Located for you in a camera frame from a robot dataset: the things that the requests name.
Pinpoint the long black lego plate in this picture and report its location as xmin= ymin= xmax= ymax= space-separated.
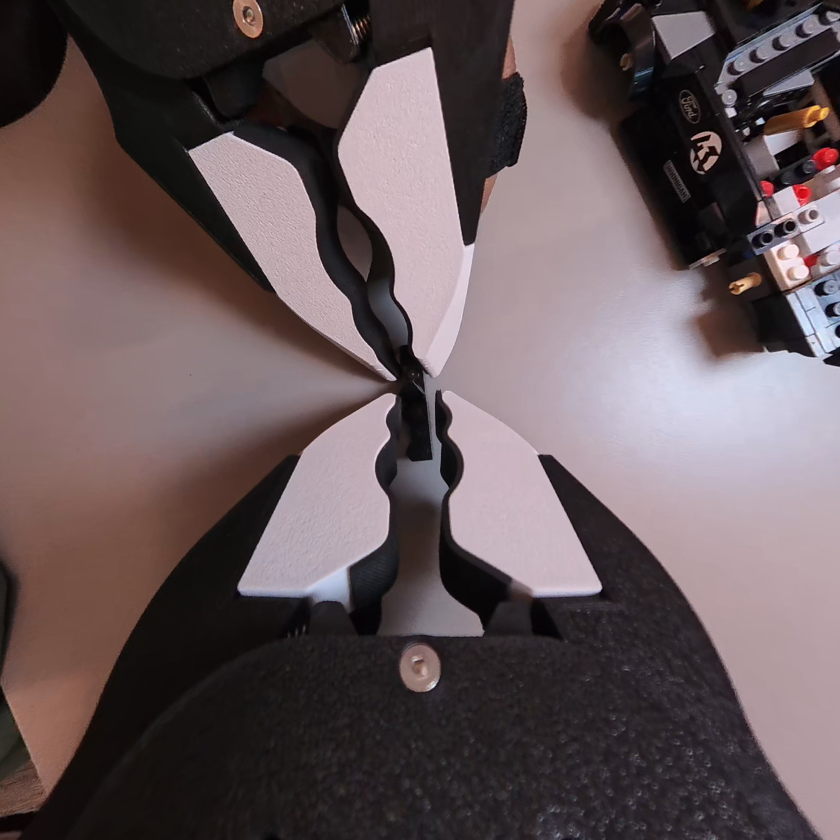
xmin=392 ymin=343 xmax=435 ymax=464

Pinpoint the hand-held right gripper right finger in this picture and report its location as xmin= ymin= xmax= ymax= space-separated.
xmin=437 ymin=389 xmax=606 ymax=601

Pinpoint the black lego car model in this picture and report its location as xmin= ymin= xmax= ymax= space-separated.
xmin=587 ymin=0 xmax=840 ymax=364

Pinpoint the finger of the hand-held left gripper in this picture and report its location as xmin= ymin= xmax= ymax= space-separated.
xmin=335 ymin=45 xmax=477 ymax=376
xmin=187 ymin=125 xmax=397 ymax=383

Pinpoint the black mesh pad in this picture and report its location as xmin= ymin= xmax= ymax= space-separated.
xmin=0 ymin=0 xmax=69 ymax=130

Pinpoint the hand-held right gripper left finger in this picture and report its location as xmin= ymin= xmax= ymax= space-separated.
xmin=237 ymin=392 xmax=400 ymax=602

